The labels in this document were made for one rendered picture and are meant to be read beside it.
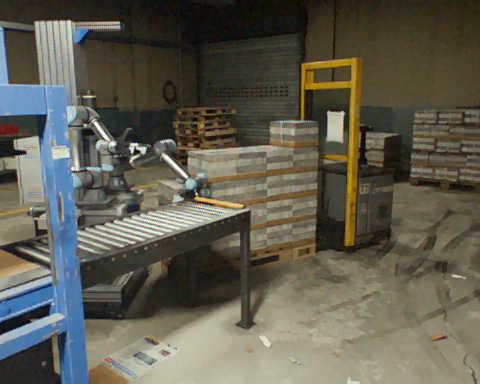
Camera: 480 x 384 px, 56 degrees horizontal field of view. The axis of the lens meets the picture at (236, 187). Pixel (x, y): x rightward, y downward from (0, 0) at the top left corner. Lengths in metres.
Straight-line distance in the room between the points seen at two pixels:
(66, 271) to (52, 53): 1.96
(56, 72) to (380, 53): 7.78
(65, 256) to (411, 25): 8.97
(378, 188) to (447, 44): 5.52
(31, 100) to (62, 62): 1.77
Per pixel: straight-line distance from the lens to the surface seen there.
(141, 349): 2.94
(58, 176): 1.71
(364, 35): 10.34
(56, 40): 3.42
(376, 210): 4.71
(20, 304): 1.94
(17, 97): 1.64
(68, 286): 1.83
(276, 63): 11.28
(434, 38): 9.85
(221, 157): 3.63
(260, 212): 3.93
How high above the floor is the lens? 1.50
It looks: 11 degrees down
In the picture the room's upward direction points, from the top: 1 degrees counter-clockwise
